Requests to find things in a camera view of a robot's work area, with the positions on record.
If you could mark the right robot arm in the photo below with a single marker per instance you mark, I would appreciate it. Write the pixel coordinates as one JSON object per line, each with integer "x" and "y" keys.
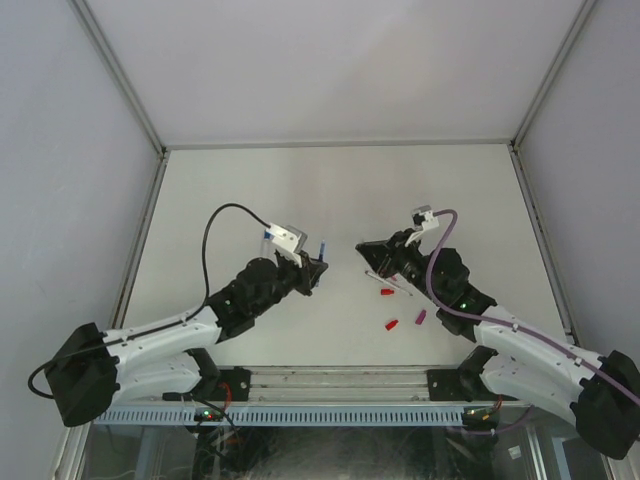
{"x": 597, "y": 394}

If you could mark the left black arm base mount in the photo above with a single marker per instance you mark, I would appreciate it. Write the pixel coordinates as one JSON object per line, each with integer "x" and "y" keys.
{"x": 234, "y": 385}

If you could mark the purple pen cap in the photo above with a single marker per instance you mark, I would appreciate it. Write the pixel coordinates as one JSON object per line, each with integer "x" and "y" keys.
{"x": 421, "y": 317}

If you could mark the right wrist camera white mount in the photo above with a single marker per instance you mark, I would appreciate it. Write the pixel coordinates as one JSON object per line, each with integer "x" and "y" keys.
{"x": 424, "y": 220}

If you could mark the thin white red-tip pen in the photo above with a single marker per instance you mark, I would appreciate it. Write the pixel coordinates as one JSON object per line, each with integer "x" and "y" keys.
{"x": 390, "y": 284}

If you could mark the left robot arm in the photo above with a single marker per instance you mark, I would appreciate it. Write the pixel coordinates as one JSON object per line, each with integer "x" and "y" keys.
{"x": 94, "y": 370}

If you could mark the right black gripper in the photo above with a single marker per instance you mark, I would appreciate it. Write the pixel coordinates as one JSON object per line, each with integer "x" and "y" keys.
{"x": 392, "y": 258}

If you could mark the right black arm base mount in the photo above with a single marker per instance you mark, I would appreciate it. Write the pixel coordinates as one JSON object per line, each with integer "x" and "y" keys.
{"x": 449, "y": 385}

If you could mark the red cap lower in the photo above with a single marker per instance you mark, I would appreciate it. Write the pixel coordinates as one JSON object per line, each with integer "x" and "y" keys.
{"x": 391, "y": 324}

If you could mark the blue cable duct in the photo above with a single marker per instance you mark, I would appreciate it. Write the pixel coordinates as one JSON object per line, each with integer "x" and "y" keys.
{"x": 285, "y": 416}

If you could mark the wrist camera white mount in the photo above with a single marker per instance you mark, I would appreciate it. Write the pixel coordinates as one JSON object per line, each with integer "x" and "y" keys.
{"x": 288, "y": 241}
{"x": 424, "y": 220}

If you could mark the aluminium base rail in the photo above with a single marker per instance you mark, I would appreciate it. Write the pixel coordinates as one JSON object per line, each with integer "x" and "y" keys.
{"x": 340, "y": 382}

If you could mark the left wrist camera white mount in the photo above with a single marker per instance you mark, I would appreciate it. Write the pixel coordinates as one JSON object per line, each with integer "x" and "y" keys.
{"x": 288, "y": 241}

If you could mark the blue gel pen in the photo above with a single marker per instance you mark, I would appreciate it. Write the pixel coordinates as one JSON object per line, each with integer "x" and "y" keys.
{"x": 322, "y": 250}

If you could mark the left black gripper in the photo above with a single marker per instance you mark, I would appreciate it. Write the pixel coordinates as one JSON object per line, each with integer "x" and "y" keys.
{"x": 306, "y": 272}

